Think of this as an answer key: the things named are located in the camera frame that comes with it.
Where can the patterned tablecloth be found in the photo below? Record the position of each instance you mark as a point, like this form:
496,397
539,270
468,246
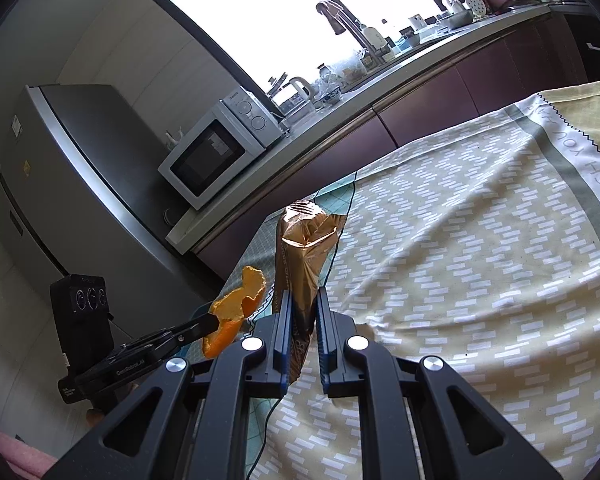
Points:
455,260

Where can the white microwave oven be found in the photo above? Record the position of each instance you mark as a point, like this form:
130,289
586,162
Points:
215,155

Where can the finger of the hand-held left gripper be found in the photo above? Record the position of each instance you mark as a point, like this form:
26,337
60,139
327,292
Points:
195,326

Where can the polka dot spatula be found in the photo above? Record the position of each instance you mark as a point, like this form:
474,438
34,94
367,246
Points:
476,4

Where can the pink cloth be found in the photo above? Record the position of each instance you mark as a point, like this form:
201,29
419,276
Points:
20,457

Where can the grey refrigerator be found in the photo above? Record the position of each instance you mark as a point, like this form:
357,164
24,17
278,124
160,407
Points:
80,185

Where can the orange peel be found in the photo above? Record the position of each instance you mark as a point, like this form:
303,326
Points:
230,310

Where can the kitchen window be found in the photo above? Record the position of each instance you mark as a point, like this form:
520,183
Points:
290,15

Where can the kitchen counter cabinet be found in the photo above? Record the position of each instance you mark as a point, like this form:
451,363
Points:
430,90

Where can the glass kettle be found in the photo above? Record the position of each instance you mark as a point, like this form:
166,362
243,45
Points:
292,95

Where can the steel bowl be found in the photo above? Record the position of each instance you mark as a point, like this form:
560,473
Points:
454,20

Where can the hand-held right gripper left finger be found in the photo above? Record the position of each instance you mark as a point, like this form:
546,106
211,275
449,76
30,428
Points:
283,320

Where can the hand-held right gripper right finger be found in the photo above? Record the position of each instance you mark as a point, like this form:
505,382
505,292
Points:
323,325

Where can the brown snack wrapper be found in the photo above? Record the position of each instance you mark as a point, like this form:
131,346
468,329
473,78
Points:
302,260

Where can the blue and white bowl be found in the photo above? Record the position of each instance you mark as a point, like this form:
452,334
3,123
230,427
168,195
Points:
332,97

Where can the white soap bottle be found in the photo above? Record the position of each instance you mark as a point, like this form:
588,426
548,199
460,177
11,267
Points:
372,36

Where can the kitchen faucet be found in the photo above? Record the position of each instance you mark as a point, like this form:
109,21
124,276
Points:
340,20

